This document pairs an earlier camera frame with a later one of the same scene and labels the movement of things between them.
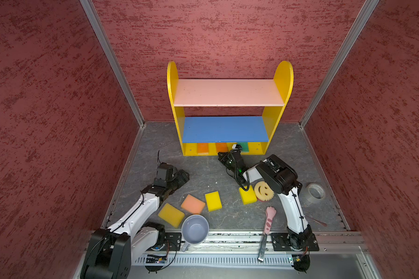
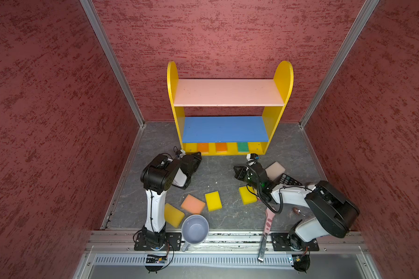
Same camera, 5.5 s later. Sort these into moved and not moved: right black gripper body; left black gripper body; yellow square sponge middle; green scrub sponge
Moved: right black gripper body; left black gripper body
Not moved: green scrub sponge; yellow square sponge middle
